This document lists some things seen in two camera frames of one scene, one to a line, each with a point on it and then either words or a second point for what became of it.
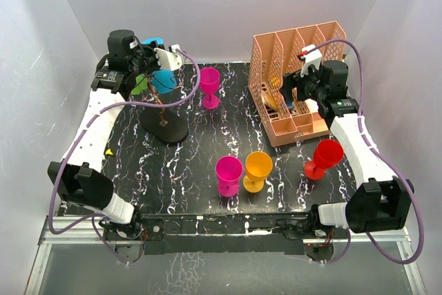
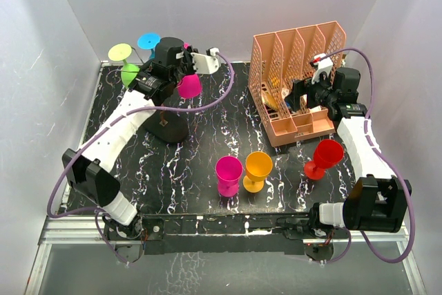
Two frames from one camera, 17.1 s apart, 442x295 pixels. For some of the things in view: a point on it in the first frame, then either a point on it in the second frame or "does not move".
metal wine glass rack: [168, 125] does not move
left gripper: [148, 48] to [188, 56]
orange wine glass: [258, 166] does not move
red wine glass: [327, 155] does not move
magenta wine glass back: [210, 81] to [190, 85]
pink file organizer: [275, 55] does not move
